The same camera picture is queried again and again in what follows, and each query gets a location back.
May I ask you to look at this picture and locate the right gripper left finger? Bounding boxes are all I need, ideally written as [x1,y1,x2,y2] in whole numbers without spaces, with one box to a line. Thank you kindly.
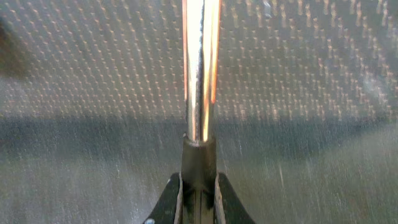
[143,172,183,224]

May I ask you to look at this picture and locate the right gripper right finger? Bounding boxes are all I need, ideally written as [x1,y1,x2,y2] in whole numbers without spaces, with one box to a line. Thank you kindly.
[214,172,257,224]

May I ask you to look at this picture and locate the black pegboard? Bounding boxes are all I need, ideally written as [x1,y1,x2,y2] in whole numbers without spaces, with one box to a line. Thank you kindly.
[0,0,398,121]

